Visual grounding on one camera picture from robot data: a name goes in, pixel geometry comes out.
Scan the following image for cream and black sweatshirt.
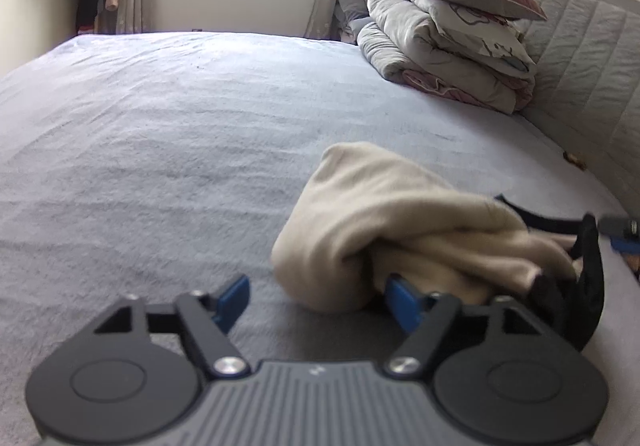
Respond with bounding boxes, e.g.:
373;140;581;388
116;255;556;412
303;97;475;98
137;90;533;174
271;143;605;348

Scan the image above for grey quilted headboard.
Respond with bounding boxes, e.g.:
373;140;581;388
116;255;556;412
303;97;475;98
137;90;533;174
518;0;639;215

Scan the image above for folded grey pink quilt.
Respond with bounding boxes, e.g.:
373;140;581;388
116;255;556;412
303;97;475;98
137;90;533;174
357;0;537;114

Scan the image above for grey pillows behind quilt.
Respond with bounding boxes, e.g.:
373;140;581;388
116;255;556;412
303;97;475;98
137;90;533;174
331;0;371;45

